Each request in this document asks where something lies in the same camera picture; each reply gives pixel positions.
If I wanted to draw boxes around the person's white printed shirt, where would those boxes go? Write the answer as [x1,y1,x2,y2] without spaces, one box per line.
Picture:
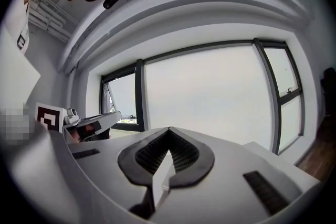
[0,0,42,119]

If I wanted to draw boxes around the left gripper fisheye camera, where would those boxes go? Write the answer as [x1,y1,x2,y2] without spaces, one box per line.
[65,107,80,121]

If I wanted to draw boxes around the person's left hand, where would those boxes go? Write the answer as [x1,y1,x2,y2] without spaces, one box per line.
[70,130,83,144]

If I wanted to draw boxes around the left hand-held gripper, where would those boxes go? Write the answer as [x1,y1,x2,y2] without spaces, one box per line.
[35,102,122,144]

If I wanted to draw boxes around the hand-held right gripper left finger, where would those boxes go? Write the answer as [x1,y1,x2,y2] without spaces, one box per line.
[4,120,169,224]

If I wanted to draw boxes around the black framed window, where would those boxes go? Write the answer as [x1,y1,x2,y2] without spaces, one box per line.
[100,37,306,156]

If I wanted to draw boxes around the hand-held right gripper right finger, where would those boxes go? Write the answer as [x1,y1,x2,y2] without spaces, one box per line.
[146,126,323,224]

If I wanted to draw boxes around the black white chest tag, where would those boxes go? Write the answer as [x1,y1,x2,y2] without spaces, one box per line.
[16,30,27,50]

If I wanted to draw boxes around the black office chair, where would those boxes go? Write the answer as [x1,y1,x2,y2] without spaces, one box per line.
[320,67,336,116]

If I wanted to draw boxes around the white ceiling vent grille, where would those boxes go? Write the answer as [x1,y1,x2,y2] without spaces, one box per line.
[27,0,80,43]

